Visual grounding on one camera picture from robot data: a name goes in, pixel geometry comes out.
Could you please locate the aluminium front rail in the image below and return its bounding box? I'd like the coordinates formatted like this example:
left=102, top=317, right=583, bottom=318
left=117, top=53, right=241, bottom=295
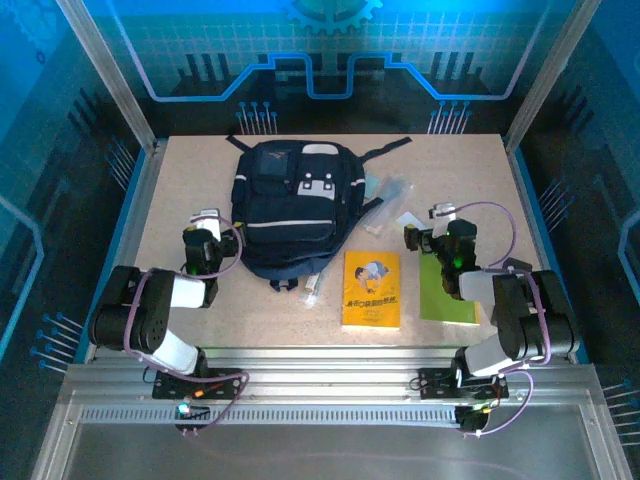
left=64, top=344, right=601, bottom=407

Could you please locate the clear plastic stationery bag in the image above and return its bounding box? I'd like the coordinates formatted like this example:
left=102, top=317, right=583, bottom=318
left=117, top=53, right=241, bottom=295
left=357, top=175, right=416, bottom=235

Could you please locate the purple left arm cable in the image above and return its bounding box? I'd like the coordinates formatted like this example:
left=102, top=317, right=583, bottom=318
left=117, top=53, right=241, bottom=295
left=122, top=215, right=251, bottom=437

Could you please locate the slotted grey cable duct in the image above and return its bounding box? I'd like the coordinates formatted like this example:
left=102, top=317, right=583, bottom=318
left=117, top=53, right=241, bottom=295
left=79, top=407, right=460, bottom=427

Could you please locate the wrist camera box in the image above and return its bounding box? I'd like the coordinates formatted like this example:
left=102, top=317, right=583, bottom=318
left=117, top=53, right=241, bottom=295
left=430, top=201, right=459, bottom=224
left=191, top=208, right=222, bottom=241

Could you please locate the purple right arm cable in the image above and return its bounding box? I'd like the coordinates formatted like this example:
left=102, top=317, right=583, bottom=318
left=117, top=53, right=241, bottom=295
left=447, top=200, right=554, bottom=439

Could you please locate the aluminium table side rail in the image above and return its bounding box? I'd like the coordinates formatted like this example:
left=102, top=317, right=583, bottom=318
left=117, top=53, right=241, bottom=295
left=501, top=134, right=576, bottom=364
left=87, top=139, right=169, bottom=364

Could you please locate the small clear supplies bag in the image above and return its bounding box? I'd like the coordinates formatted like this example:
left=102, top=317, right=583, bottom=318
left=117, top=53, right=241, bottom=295
left=298, top=272, right=326, bottom=310

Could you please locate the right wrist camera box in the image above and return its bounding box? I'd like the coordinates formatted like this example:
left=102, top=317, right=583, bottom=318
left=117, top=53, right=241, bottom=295
left=430, top=201, right=459, bottom=224

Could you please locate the yellow book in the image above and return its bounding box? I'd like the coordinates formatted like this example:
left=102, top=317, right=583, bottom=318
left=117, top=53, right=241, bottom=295
left=341, top=250, right=402, bottom=330

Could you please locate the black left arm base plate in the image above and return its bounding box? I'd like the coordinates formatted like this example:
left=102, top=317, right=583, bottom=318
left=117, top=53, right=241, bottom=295
left=152, top=367, right=244, bottom=401

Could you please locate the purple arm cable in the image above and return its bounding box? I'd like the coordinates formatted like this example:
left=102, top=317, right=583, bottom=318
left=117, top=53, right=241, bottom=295
left=447, top=200, right=554, bottom=439
left=122, top=215, right=251, bottom=437

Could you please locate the navy blue backpack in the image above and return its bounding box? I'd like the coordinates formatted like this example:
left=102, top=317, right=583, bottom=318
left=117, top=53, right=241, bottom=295
left=225, top=134, right=414, bottom=294

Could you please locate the aluminium frame post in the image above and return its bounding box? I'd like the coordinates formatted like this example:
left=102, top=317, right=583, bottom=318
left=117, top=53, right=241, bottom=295
left=503, top=0, right=604, bottom=154
left=54, top=0, right=160, bottom=152

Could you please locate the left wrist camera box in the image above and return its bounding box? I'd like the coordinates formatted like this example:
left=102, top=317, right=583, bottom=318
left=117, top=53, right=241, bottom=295
left=191, top=208, right=222, bottom=241

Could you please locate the black controller box with LED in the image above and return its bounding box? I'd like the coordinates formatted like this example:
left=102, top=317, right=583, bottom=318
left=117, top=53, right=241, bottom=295
left=174, top=402, right=212, bottom=420
left=455, top=404, right=494, bottom=434

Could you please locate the green notebook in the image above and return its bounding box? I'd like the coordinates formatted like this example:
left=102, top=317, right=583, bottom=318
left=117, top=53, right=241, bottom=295
left=418, top=253, right=482, bottom=326

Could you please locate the blue table side strip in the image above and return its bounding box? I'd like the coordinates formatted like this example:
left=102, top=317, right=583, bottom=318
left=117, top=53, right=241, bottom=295
left=73, top=147, right=151, bottom=364

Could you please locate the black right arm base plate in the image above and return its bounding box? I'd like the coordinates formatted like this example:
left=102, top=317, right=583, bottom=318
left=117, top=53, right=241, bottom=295
left=418, top=367, right=510, bottom=401

